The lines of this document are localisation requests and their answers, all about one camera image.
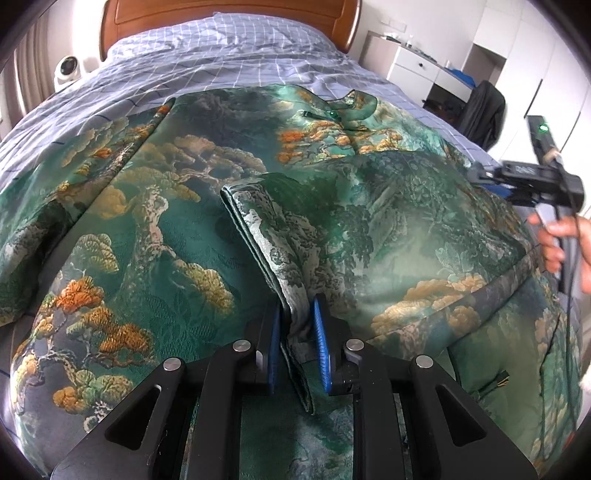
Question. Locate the dark jacket on chair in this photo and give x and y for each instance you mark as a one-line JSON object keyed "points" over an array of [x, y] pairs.
{"points": [[482, 119]]}

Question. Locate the beige curtain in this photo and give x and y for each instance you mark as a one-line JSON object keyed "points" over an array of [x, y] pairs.
{"points": [[31, 70]]}

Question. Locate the person's right hand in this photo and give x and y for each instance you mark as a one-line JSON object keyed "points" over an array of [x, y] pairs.
{"points": [[553, 255]]}

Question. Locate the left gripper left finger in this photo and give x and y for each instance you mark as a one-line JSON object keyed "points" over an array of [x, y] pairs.
{"points": [[185, 417]]}

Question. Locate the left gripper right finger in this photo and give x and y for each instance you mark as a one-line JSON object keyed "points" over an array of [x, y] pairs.
{"points": [[411, 419]]}

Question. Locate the blue checked bed cover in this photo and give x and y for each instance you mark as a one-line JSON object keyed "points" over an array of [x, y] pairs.
{"points": [[221, 51]]}

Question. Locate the white desk with drawers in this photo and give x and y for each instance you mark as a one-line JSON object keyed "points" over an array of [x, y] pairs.
{"points": [[419, 77]]}

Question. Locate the green brocade jacket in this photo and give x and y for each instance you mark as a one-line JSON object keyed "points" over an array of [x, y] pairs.
{"points": [[162, 233]]}

